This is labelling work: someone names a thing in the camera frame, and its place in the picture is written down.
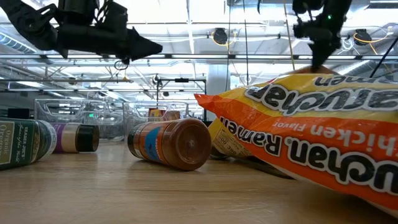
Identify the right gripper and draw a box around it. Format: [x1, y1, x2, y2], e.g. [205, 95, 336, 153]
[293, 14, 343, 70]

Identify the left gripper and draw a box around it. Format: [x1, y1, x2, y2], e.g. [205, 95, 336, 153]
[55, 0, 164, 62]

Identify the red beef ramen pack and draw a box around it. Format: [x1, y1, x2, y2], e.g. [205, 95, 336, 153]
[147, 108, 182, 122]

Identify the purple label spice jar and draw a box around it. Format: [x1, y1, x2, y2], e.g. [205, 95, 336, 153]
[49, 122, 101, 154]

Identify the clear plastic bin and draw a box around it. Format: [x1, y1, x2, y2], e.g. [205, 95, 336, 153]
[122, 101, 190, 138]
[34, 98, 125, 142]

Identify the orange chicken ramen pack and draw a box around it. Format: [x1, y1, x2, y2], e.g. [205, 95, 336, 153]
[194, 73, 398, 218]

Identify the orange label spice jar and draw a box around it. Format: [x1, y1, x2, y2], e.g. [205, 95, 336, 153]
[126, 118, 213, 172]

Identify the yellow ramen noodle pack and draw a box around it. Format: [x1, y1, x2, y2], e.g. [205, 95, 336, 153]
[207, 117, 253, 159]

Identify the green oregano spice jar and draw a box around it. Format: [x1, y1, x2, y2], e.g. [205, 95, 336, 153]
[0, 117, 58, 171]

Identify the black hanging ring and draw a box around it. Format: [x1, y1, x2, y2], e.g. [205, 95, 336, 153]
[113, 60, 129, 72]

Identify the black ceiling cable reel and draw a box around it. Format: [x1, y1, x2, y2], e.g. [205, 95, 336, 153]
[354, 28, 373, 46]
[213, 27, 230, 46]

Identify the black background rig frame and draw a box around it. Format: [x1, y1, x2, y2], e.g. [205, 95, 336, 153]
[155, 77, 208, 122]

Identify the black aluminium table frame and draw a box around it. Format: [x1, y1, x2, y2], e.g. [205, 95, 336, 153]
[7, 108, 30, 120]

